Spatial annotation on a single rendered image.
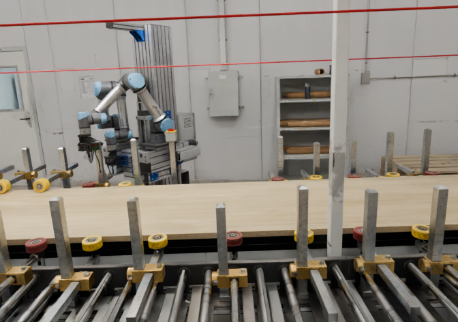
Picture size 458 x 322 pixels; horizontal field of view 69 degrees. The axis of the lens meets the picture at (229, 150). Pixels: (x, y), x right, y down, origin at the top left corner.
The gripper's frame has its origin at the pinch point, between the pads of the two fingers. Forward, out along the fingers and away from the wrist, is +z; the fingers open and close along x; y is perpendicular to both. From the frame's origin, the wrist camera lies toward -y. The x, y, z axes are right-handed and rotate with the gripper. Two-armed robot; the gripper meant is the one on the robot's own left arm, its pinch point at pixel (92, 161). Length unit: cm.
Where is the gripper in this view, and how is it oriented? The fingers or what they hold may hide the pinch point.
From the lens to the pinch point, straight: 259.1
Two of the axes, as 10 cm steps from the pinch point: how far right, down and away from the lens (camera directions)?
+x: -0.2, 2.1, -9.8
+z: 0.4, 9.8, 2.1
